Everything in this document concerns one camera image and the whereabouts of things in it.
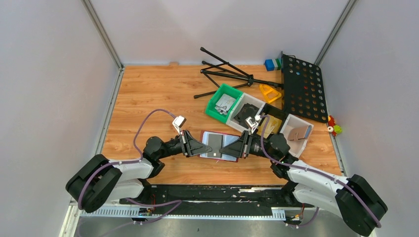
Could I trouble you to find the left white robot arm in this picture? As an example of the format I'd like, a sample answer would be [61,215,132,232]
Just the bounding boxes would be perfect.
[65,130,212,213]

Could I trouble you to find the green plastic bin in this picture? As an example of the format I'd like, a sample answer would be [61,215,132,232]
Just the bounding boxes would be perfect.
[205,84,243,124]

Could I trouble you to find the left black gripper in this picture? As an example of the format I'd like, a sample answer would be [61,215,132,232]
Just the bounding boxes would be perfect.
[158,130,212,160]

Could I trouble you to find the yellow plastic triangle piece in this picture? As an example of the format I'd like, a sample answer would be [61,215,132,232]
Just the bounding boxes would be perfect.
[259,84,282,104]

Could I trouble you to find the black folding tripod stand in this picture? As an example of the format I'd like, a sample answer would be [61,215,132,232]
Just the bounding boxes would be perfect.
[200,46,285,92]

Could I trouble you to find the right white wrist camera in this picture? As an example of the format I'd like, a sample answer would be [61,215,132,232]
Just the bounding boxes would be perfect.
[245,115,261,134]

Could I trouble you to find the black parts in bin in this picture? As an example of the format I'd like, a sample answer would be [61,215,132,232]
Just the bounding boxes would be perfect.
[234,103,259,124]

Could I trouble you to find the white bin at end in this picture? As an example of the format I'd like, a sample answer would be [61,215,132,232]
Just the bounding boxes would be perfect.
[279,114,314,158]

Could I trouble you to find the blue toy block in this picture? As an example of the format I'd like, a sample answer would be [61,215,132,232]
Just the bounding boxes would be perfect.
[264,59,279,71]

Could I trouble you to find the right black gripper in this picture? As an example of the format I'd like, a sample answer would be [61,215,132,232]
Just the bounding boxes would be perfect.
[219,130,277,161]

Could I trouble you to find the brown leather card pouch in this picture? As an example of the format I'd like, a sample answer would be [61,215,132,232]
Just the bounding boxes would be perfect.
[288,125,312,141]

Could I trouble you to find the grey card in holder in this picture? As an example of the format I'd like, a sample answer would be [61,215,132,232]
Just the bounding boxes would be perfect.
[207,134,223,158]

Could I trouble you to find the black plastic bin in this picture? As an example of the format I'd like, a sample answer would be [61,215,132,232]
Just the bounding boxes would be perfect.
[257,104,289,138]

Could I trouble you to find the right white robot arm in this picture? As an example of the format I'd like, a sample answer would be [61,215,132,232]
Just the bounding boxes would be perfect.
[220,131,388,237]

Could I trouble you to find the black perforated metal panel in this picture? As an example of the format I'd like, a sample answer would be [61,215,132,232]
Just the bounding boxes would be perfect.
[281,54,329,123]

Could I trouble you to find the colourful small toy pile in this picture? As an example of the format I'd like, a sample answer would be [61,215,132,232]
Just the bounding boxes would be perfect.
[327,116,342,137]

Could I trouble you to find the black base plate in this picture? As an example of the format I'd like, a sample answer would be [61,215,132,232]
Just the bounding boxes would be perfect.
[119,183,311,216]

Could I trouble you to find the green toy block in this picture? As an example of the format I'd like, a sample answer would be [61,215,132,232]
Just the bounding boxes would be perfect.
[275,58,283,70]

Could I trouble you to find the red leather card holder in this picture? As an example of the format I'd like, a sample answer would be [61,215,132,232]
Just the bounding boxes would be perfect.
[199,130,239,162]

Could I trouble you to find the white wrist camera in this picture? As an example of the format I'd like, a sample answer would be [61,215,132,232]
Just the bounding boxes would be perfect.
[245,115,261,134]
[172,116,186,134]

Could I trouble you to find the white bin with black parts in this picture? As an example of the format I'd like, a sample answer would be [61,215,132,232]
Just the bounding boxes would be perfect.
[226,93,265,132]

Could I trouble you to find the grey metal parts in bin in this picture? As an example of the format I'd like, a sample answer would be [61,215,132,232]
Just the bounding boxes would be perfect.
[214,94,236,115]

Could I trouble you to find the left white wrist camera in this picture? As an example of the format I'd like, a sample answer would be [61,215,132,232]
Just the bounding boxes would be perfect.
[172,116,186,134]

